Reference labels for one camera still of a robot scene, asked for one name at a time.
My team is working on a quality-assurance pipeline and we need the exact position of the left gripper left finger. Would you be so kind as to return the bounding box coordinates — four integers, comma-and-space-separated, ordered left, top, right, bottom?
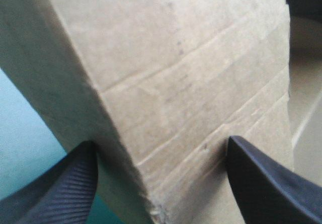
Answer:
0, 140, 99, 224

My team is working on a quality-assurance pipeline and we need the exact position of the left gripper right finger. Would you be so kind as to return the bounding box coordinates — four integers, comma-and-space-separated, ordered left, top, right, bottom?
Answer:
227, 135, 322, 224

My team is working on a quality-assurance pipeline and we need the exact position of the brown cardboard box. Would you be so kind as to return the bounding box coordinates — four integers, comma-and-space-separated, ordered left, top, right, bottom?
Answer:
0, 0, 322, 224

